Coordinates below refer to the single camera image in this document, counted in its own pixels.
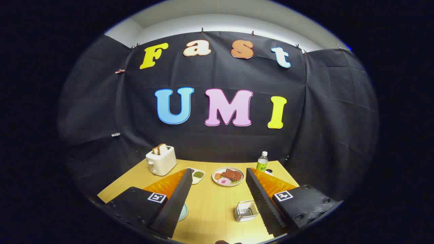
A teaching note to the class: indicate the red-brown meat piece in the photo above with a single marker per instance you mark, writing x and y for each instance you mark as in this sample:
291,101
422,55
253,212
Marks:
232,174

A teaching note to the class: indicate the white divided bean dish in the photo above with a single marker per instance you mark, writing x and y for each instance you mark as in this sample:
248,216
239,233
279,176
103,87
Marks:
198,175

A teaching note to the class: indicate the white square coaster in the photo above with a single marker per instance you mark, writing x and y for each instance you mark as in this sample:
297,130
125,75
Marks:
267,173

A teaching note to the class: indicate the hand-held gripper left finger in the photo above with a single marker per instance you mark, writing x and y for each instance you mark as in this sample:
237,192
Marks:
176,203

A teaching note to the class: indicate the white round food plate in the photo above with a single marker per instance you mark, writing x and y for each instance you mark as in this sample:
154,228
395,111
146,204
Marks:
242,174

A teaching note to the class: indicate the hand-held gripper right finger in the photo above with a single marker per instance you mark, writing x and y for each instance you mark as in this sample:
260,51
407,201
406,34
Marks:
262,203

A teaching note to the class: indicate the green label drink bottle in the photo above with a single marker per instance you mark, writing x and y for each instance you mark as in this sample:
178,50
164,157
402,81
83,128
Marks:
262,164

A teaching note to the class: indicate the brown toast slice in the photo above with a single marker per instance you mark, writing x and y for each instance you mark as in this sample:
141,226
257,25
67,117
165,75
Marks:
163,148
155,150

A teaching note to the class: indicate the white toaster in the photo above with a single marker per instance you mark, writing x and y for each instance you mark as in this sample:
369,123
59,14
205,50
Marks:
164,162

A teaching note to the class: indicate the pale green round plate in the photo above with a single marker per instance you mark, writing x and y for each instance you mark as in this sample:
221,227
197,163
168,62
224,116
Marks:
183,211

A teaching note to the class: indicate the pink ham slice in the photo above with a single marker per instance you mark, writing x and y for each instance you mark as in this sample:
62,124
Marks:
224,181

